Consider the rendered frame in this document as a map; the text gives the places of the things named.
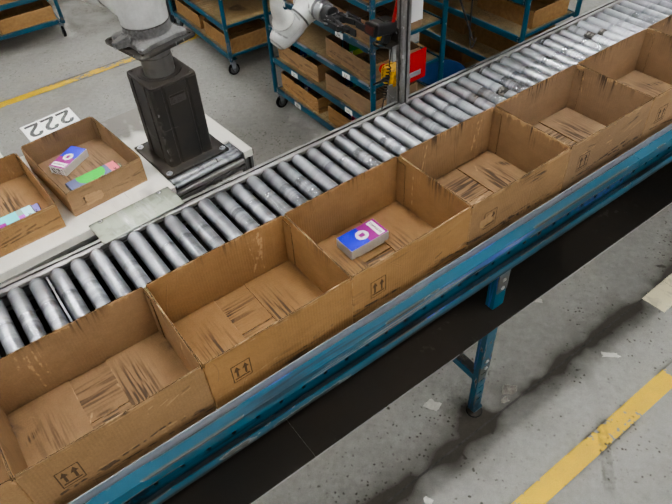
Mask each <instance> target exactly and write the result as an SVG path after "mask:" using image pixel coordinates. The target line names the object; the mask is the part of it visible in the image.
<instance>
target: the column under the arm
mask: <svg viewBox="0 0 672 504"><path fill-rule="evenodd" d="M172 57H173V61H174V65H175V70H174V72H173V73H171V74H170V75H168V76H166V77H163V78H149V77H147V76H145V74H144V71H143V68H142V65H141V66H138V67H136V68H133V69H131V70H128V71H127V77H128V80H129V83H130V86H131V89H132V93H133V96H134V99H135V102H136V105H137V108H138V112H139V115H140V118H141V121H142V124H143V128H144V131H145V134H146V137H147V140H148V141H147V142H145V143H143V144H141V145H138V146H136V147H134V148H135V150H136V151H137V152H138V153H139V154H140V155H142V156H143V157H144V158H145V159H146V160H147V161H148V162H149V163H150V164H151V165H152V166H154V167H155V168H156V169H157V170H158V171H159V172H160V173H161V174H162V175H163V176H165V177H166V178H167V179H168V180H170V179H172V178H174V177H176V176H178V175H180V174H182V173H184V172H186V171H188V170H190V169H192V168H194V167H196V166H198V165H200V164H202V163H204V162H206V161H208V160H210V159H212V158H214V157H216V156H218V155H220V154H222V153H225V152H227V151H229V148H228V147H227V146H225V145H224V144H223V143H221V142H220V141H219V140H218V139H216V138H215V137H214V136H212V135H211V134H210V133H209V130H208V126H207V121H206V117H205V113H204V108H203V104H202V100H201V95H200V91H199V86H198V82H197V78H196V73H195V71H194V70H193V69H192V68H190V67H189V66H187V65H186V64H184V63H183V62H181V61H180V60H178V59H177V58H175V57H174V56H172Z"/></svg>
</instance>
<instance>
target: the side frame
mask: <svg viewBox="0 0 672 504"><path fill-rule="evenodd" d="M668 148H669V149H668ZM656 156H657V157H656ZM671 161H672V129H671V130H670V131H668V132H667V133H665V134H663V135H662V136H660V137H659V138H657V139H656V140H654V141H652V142H651V143H649V144H648V145H646V146H645V147H643V148H641V149H640V150H638V151H637V152H635V153H634V154H632V155H630V156H629V157H627V158H626V159H624V160H623V161H621V162H619V163H618V164H616V165H615V166H613V167H612V168H610V169H608V170H607V171H605V172H604V173H602V174H601V175H599V176H597V177H596V178H594V179H593V180H591V181H590V182H588V183H586V184H585V185H583V186H582V187H580V188H579V189H577V190H575V191H574V192H572V193H571V194H569V195H568V196H566V197H564V198H563V199H561V200H560V201H558V202H557V203H555V204H553V205H552V206H550V207H549V208H547V209H546V210H544V211H542V212H541V213H539V214H538V215H536V216H535V217H533V218H531V219H530V220H528V221H527V222H525V223H524V224H522V225H520V226H519V227H517V228H516V229H514V230H513V231H511V232H509V233H508V234H506V235H505V236H503V237H502V238H500V239H498V240H497V241H495V242H494V243H492V244H491V245H489V246H487V247H486V248H484V249H483V250H481V251H480V252H478V253H476V254H475V255H473V256H472V257H470V258H469V259H467V260H465V261H464V262H462V263H461V264H459V265H458V266H456V267H454V268H453V269H451V270H450V271H448V272H447V273H445V274H443V275H442V276H440V277H439V278H437V279H435V280H434V281H432V282H431V283H429V284H428V285H426V286H424V287H423V288H421V289H420V290H418V291H417V292H415V293H413V294H412V295H410V296H409V297H407V298H406V299H404V300H402V301H401V302H399V303H398V304H396V305H395V306H393V307H391V308H390V309H388V310H387V311H385V312H384V313H382V314H380V315H379V316H377V317H376V318H374V319H373V320H371V321H369V322H368V323H366V324H365V325H363V326H362V327H360V328H358V329H357V330H355V331H354V332H352V333H351V334H349V335H347V336H346V337H344V338H343V339H341V340H340V341H338V342H336V343H335V344H333V345H332V346H330V347H329V348H327V349H325V350H324V351H322V352H321V353H319V354H318V355H316V356H314V357H313V358H311V359H310V360H308V361H307V362H305V363H303V364H302V365H300V366H299V367H297V368H296V369H294V370H292V371H291V372H289V373H288V374H286V375H285V376H283V377H281V378H280V379H278V380H277V381H275V382H274V383H272V384H270V385H269V386H267V387H266V388H264V389H263V390H261V391H259V392H258V393H256V394H255V395H253V396H252V397H250V398H248V399H247V400H245V401H244V402H242V403H241V404H239V405H237V406H236V407H234V408H233V409H231V410H230V411H228V412H226V413H225V414H223V415H222V416H220V417H219V418H217V419H215V420H214V421H212V422H211V423H209V424H208V425H206V426H204V427H203V428H201V429H200V430H198V431H197V432H195V433H193V434H192V435H190V436H189V437H187V438H186V439H184V440H182V441H181V442H179V443H178V444H176V445H175V446H173V447H171V448H170V449H168V450H167V451H165V452H164V453H162V454H160V455H159V456H157V457H156V458H154V459H153V460H151V461H149V462H148V463H146V464H145V465H143V466H141V467H140V468H138V469H137V470H135V471H134V472H132V473H130V474H129V475H127V476H126V477H124V478H123V479H121V480H119V481H118V482H116V483H115V484H113V485H112V486H110V487H108V488H107V489H105V490H104V491H102V492H101V493H99V494H97V495H96V496H94V497H93V498H91V499H90V500H88V501H86V502H85V503H83V504H162V503H163V502H165V501H166V500H168V499H169V498H171V497H172V496H174V495H175V494H177V493H178V492H179V491H181V490H182V489H184V488H185V487H187V486H188V485H190V484H191V483H193V482H194V481H196V480H197V479H199V478H200V477H202V476H203V475H205V474H206V473H208V472H209V471H211V470H212V469H214V468H215V467H217V466H218V465H220V464H221V463H223V462H224V461H226V460H227V459H229V458H230V457H232V456H233V455H235V454H236V453H238V452H239V451H241V450H242V449H244V448H245V447H247V446H248V445H250V444H251V443H253V442H254V441H256V440H257V439H259V438H260V437H261V436H263V435H264V434H266V433H267V432H269V431H270V430H272V429H273V428H275V427H276V426H278V425H279V424H281V423H282V422H284V421H285V420H287V419H288V418H290V417H291V416H293V415H294V414H296V413H297V412H299V411H300V410H302V409H303V408H305V407H306V406H308V405H309V404H311V403H312V402H314V401H315V400H317V399H318V398H320V397H321V396H323V395H324V394H326V393H327V392H329V391H330V390H332V389H333V388H335V387H336V386H338V385H339V384H341V383H342V382H343V381H345V380H346V379H348V378H349V377H351V376H352V375H354V374H355V373H357V372H358V371H360V370H361V369H363V368H364V367H366V366H367V365H369V364H370V363H372V362H373V361H375V360H376V359H378V358H379V357H381V356H382V355H384V354H385V353H387V352H388V351H390V350H391V349H393V348H394V347H396V346H397V345H399V344H400V343H402V342H403V341H405V340H406V339H408V338H409V337H411V336H412V335H414V334H415V333H417V332H418V331H420V330H421V329H422V328H424V327H425V326H427V325H428V324H430V323H431V322H433V321H434V320H436V319H437V318H439V317H440V316H442V315H443V314H445V313H446V312H448V311H449V310H451V309H452V308H454V307H455V306H457V305H458V304H460V303H461V302H463V301H464V300H466V299H467V298H469V297H470V296H472V295H473V294H475V293H476V292H478V291H479V290H481V289H482V288H484V287H485V286H487V285H488V284H490V283H491V282H493V281H494V280H496V279H497V278H499V277H500V276H502V275H503V274H504V273H506V272H507V271H509V270H510V269H512V268H513V267H515V266H516V265H518V264H519V263H521V262H522V261H524V260H525V259H527V258H528V257H530V256H531V255H533V254H534V253H536V252H537V251H539V250H540V249H542V248H543V247H545V246H546V245H548V244H549V243H551V242H552V241H554V240H555V239H557V238H558V237H560V236H561V235H563V234H564V233H566V232H567V231H569V230H570V229H572V228H573V227H575V226H576V225H578V224H579V223H581V222H582V221H584V220H585V219H586V218H588V217H589V216H591V215H592V214H594V213H595V212H597V211H598V210H600V209H601V208H603V207H604V206H606V205H607V204H609V203H610V202H612V201H613V200H615V199H616V198H618V197H619V196H621V195H622V194H624V193H625V192H627V191H628V190H630V189H631V188H633V187H634V186H636V185H637V184H639V183H640V182H642V181H643V180H645V179H646V178H648V177H649V176H651V175H652V174H654V173H655V172H657V171H658V170H660V169H661V168H663V167H664V166H665V165H667V164H668V163H670V162H671ZM633 170H634V171H633ZM620 179H621V180H620ZM607 188H608V189H607ZM595 195H596V196H595ZM594 196H595V197H594ZM581 204H582V206H581ZM567 214H568V215H567ZM553 223H554V224H553ZM538 232H540V233H539V234H538ZM523 242H525V243H524V244H523ZM508 252H509V253H508ZM492 263H493V264H492ZM476 273H477V274H476ZM475 274H476V275H475ZM460 283H461V284H460ZM459 284H460V286H458V285H459ZM442 295H443V297H442V298H441V296H442ZM424 307H425V308H424ZM423 308H424V309H423ZM405 319H407V320H406V321H405V322H404V320H405ZM387 331H388V332H387ZM385 332H387V334H385ZM367 344H368V346H367V347H365V346H366V345H367ZM347 357H348V359H347V360H345V359H346V358H347ZM326 371H327V372H326ZM324 372H326V373H325V374H324ZM304 385H305V387H304V388H302V387H303V386H304ZM281 400H283V401H282V402H281V403H280V401H281ZM258 415H260V416H259V417H258V418H256V417H257V416H258ZM234 431H236V432H235V433H234V434H232V432H234ZM210 447H211V448H210ZM208 448H210V449H209V450H206V449H208ZM184 464H185V466H183V467H180V466H182V465H184ZM156 482H158V483H157V484H156V485H153V484H154V483H156ZM128 500H130V502H129V503H125V502H127V501H128Z"/></svg>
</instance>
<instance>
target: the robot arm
mask: <svg viewBox="0 0 672 504"><path fill-rule="evenodd" d="M82 1H84V2H87V3H90V4H92V5H96V6H100V7H105V8H108V9H109V10H110V11H111V12H112V13H114V14H115V15H117V16H118V19H119V21H120V24H121V28H122V30H121V31H118V32H116V33H114V34H112V39H113V41H112V43H111V44H112V47H114V49H115V50H119V49H123V48H127V47H131V48H133V49H135V50H136V51H138V53H139V54H146V53H148V52H149V51H151V50H152V49H154V48H156V47H158V46H160V45H162V44H164V43H166V42H168V41H170V40H172V39H174V38H177V37H179V36H182V35H185V34H186V33H187V32H186V29H185V28H184V27H181V26H177V25H175V24H173V23H171V20H170V18H169V15H168V11H167V5H166V0H82ZM269 2H270V11H271V14H272V17H273V19H272V31H271V33H270V42H271V43H272V44H273V45H275V46H276V47H277V48H278V49H281V50H282V49H286V48H288V47H290V46H291V45H292V44H294V43H295V42H296V41H297V40H298V39H299V37H300V36H301V35H302V34H303V33H304V31H305V29H306V28H307V27H308V26H309V25H310V24H311V23H312V22H314V21H315V20H318V21H320V22H322V23H324V26H327V27H329V28H331V29H332V30H334V31H336V32H338V33H339V32H340V31H341V32H342V33H344V32H345V33H348V34H350V35H351V36H353V37H356V30H355V29H353V28H352V27H350V26H348V25H346V24H345V25H343V24H342V23H348V24H351V25H355V26H356V28H358V29H359V30H361V31H363V32H364V30H365V24H363V23H362V22H361V18H360V17H358V16H356V15H354V14H352V13H350V11H346V13H343V12H339V10H338V9H337V8H336V7H334V6H333V4H332V3H331V2H329V1H327V0H293V4H294V6H293V7H292V9H291V10H284V8H283V0H269Z"/></svg>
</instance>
